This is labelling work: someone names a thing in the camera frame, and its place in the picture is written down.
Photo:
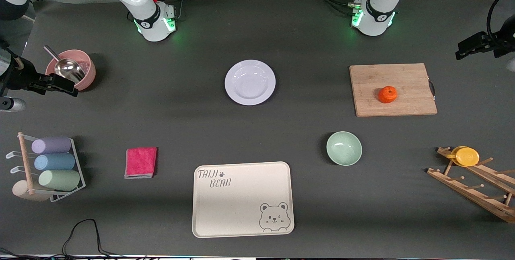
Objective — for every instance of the beige cup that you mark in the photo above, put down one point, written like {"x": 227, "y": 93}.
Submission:
{"x": 20, "y": 190}

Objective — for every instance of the wooden cutting board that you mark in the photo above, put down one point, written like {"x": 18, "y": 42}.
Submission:
{"x": 386, "y": 75}

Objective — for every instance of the green cup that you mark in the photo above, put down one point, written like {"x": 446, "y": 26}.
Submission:
{"x": 59, "y": 180}

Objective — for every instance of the wooden peg drying rack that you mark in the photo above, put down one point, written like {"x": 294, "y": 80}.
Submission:
{"x": 474, "y": 193}

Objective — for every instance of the blue cup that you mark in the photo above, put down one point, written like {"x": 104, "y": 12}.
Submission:
{"x": 54, "y": 161}

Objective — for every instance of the purple cup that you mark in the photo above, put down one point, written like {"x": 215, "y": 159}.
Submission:
{"x": 51, "y": 145}

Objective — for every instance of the orange fruit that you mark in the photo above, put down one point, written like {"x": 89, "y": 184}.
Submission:
{"x": 388, "y": 94}

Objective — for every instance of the pink folded cloth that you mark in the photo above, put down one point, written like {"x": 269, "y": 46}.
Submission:
{"x": 141, "y": 162}

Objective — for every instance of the metal scoop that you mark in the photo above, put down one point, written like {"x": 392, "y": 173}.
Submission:
{"x": 70, "y": 70}

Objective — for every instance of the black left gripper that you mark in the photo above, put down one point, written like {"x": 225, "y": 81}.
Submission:
{"x": 500, "y": 44}

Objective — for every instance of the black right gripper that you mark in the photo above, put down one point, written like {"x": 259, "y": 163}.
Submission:
{"x": 20, "y": 77}

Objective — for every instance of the yellow cup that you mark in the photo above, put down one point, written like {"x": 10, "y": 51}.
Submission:
{"x": 466, "y": 156}

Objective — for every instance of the light green bowl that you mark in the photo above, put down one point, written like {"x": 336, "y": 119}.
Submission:
{"x": 344, "y": 148}

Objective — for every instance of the pink bowl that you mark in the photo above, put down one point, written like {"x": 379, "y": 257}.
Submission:
{"x": 89, "y": 71}

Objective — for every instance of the white round plate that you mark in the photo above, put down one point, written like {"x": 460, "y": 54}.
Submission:
{"x": 249, "y": 83}

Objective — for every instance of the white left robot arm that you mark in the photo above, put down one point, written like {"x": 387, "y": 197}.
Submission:
{"x": 380, "y": 2}

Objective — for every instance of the beige bear print tray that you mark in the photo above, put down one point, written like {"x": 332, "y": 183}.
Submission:
{"x": 237, "y": 207}

